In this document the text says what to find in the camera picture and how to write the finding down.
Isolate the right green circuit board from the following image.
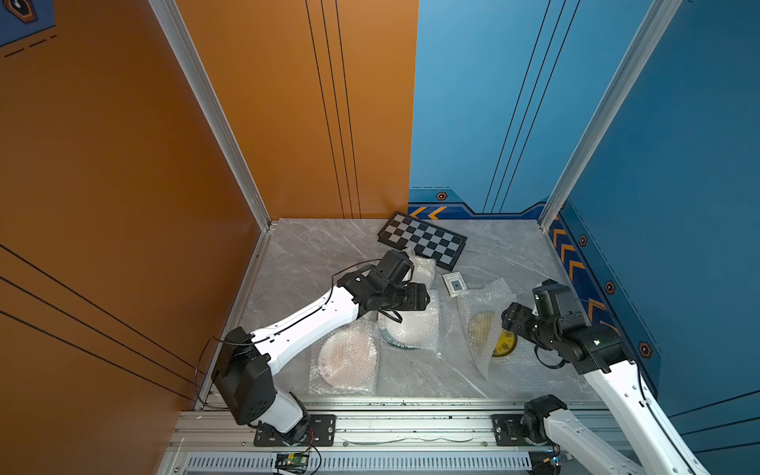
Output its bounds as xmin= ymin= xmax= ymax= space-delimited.
xmin=528 ymin=451 xmax=570 ymax=475

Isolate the yellow dinner plate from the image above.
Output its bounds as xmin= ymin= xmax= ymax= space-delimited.
xmin=466 ymin=312 xmax=518 ymax=358

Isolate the left green circuit board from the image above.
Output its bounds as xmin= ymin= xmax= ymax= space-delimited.
xmin=273 ymin=452 xmax=310 ymax=475

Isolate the bubble wrapped white blue plate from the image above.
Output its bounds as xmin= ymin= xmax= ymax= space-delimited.
xmin=378 ymin=290 xmax=441 ymax=352

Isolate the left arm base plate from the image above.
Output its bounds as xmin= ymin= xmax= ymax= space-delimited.
xmin=253 ymin=414 xmax=336 ymax=448

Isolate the bubble wrap of yellow plate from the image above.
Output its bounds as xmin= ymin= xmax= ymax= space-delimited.
xmin=457 ymin=278 xmax=598 ymax=402

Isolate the bubble wrapped pink plate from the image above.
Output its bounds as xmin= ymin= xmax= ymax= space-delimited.
xmin=309 ymin=320 xmax=380 ymax=397

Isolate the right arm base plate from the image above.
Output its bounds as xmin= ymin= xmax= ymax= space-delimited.
xmin=491 ymin=413 xmax=555 ymax=447

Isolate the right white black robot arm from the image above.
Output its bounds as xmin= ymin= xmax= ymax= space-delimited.
xmin=502 ymin=280 xmax=708 ymax=474

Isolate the left aluminium corner post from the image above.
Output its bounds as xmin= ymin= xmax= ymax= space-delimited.
xmin=148 ymin=0 xmax=271 ymax=233

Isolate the aluminium front rail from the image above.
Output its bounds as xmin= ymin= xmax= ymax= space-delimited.
xmin=162 ymin=399 xmax=619 ymax=455

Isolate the white vented cable duct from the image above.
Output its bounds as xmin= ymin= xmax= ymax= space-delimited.
xmin=178 ymin=451 xmax=532 ymax=474

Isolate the right aluminium corner post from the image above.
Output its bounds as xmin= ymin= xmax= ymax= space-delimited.
xmin=538 ymin=0 xmax=682 ymax=234

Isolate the green circuit board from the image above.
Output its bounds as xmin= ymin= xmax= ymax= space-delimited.
xmin=528 ymin=451 xmax=570 ymax=475
xmin=273 ymin=452 xmax=310 ymax=475

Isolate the aluminium corner post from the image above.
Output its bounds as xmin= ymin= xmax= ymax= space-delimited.
xmin=538 ymin=0 xmax=682 ymax=234
xmin=148 ymin=0 xmax=271 ymax=233

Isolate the black white checkerboard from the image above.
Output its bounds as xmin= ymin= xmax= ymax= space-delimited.
xmin=377 ymin=212 xmax=467 ymax=271

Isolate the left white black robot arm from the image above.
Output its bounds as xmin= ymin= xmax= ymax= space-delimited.
xmin=210 ymin=249 xmax=431 ymax=441

